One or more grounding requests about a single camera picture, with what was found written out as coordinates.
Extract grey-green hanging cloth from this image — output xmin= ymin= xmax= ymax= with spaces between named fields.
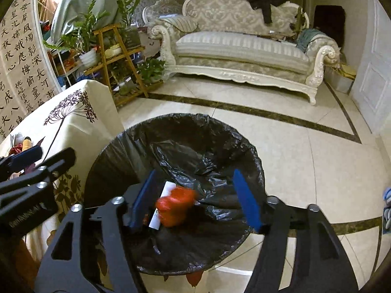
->
xmin=50 ymin=0 xmax=123 ymax=37

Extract white paper card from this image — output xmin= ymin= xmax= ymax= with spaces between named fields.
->
xmin=149 ymin=181 xmax=177 ymax=230

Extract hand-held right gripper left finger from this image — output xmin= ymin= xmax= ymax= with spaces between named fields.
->
xmin=33 ymin=169 xmax=158 ymax=293

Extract grey storage box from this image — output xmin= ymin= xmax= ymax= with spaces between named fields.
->
xmin=325 ymin=64 xmax=356 ymax=94

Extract large green potted plant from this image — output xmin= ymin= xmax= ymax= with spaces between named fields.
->
xmin=43 ymin=4 xmax=110 ymax=68

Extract trash bin with black bag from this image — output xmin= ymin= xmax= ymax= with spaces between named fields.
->
xmin=84 ymin=113 xmax=266 ymax=288

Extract cream floral tablecloth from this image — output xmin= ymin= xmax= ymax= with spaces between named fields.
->
xmin=0 ymin=79 xmax=126 ymax=293

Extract tall green plant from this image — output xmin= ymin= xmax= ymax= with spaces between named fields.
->
xmin=105 ymin=0 xmax=150 ymax=34

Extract white panelled door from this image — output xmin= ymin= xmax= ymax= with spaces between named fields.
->
xmin=350 ymin=0 xmax=391 ymax=135

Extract white plant pot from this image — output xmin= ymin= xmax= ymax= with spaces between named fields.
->
xmin=79 ymin=49 xmax=98 ymax=68

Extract ornate white sofa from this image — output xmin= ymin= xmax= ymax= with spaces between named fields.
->
xmin=151 ymin=0 xmax=341 ymax=106

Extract calligraphy folding screen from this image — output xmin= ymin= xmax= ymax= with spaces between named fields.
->
xmin=0 ymin=0 xmax=58 ymax=141

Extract small leafy green plant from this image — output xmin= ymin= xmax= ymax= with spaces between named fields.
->
xmin=136 ymin=57 xmax=167 ymax=84

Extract red wrapper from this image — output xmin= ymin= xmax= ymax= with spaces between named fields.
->
xmin=155 ymin=187 xmax=196 ymax=227

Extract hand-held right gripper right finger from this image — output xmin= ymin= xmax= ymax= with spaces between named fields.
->
xmin=233 ymin=168 xmax=359 ymax=293

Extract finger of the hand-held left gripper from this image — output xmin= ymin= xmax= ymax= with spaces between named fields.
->
xmin=0 ymin=145 xmax=43 ymax=176
xmin=0 ymin=147 xmax=76 ymax=203

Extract teal knitted blanket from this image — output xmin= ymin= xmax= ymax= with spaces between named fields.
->
xmin=296 ymin=28 xmax=329 ymax=52

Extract wooden plant stand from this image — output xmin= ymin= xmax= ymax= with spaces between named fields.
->
xmin=84 ymin=24 xmax=164 ymax=107

